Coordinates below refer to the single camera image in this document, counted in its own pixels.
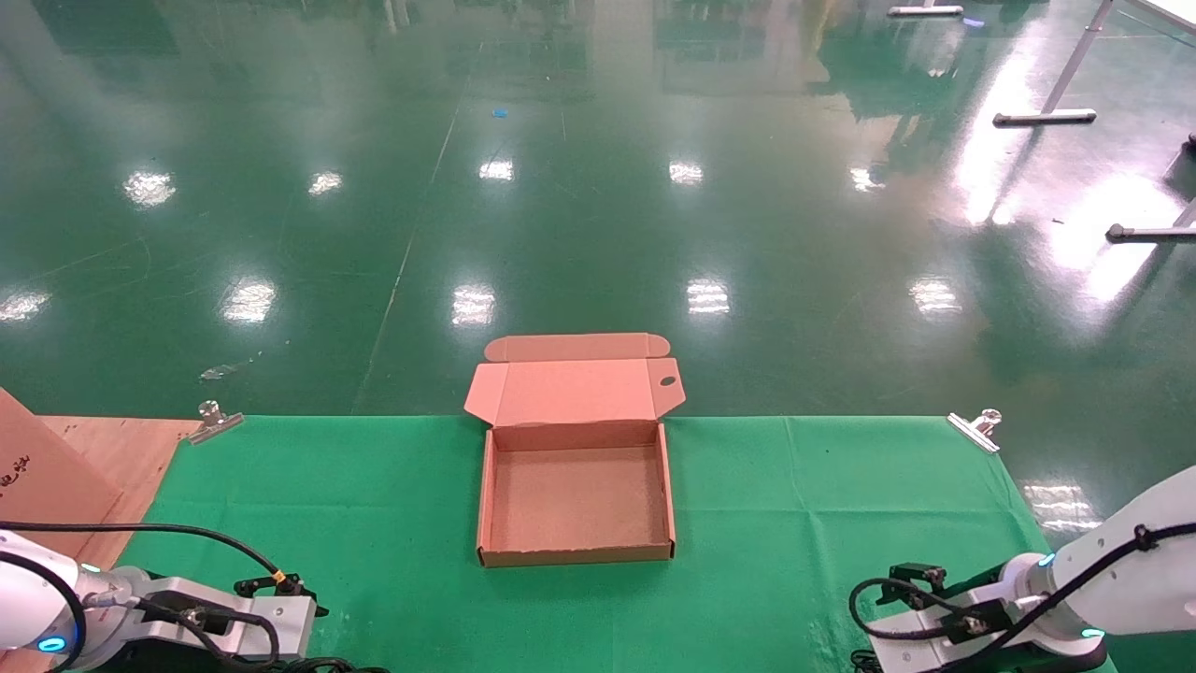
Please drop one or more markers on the white table top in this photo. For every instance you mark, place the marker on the white table top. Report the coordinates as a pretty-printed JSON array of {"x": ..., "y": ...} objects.
[{"x": 1177, "y": 9}]

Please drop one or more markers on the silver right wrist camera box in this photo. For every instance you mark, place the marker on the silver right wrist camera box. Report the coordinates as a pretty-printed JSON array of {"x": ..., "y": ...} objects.
[{"x": 906, "y": 647}]

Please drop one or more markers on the open brown cardboard box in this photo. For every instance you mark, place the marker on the open brown cardboard box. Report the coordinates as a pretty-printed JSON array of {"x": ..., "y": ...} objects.
[{"x": 579, "y": 505}]

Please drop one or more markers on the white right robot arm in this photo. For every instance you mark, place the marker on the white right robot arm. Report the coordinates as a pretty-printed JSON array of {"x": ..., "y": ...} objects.
[{"x": 1149, "y": 570}]

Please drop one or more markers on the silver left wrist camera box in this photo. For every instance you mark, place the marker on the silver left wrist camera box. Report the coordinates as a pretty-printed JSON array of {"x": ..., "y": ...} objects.
[{"x": 271, "y": 626}]

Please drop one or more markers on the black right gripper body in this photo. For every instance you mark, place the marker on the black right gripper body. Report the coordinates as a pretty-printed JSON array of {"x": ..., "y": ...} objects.
[{"x": 1056, "y": 659}]

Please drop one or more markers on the silver binder clip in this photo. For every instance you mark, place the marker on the silver binder clip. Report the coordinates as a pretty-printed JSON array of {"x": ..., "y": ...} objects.
[
  {"x": 213, "y": 425},
  {"x": 976, "y": 432}
]

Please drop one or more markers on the large brown cardboard carton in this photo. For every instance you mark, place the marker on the large brown cardboard carton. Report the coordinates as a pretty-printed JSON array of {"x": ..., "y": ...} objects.
[{"x": 37, "y": 467}]

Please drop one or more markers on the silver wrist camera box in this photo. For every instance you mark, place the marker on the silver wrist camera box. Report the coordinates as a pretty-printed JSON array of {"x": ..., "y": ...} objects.
[
  {"x": 906, "y": 647},
  {"x": 271, "y": 626}
]

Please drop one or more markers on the clear plastic floor scrap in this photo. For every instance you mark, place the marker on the clear plastic floor scrap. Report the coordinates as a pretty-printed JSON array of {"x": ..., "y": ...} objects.
[{"x": 217, "y": 372}]

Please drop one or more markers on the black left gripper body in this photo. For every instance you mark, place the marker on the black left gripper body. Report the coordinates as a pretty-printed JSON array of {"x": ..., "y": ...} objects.
[{"x": 187, "y": 666}]

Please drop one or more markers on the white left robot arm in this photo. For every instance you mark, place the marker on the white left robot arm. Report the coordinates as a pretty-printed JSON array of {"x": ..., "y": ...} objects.
[{"x": 28, "y": 579}]

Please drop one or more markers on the green table cloth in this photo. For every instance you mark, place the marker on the green table cloth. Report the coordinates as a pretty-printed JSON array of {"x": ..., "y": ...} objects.
[{"x": 747, "y": 579}]

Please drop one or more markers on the white table leg with foot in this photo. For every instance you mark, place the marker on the white table leg with foot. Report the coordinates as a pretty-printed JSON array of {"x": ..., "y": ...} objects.
[
  {"x": 925, "y": 11},
  {"x": 1046, "y": 118},
  {"x": 1149, "y": 234}
]

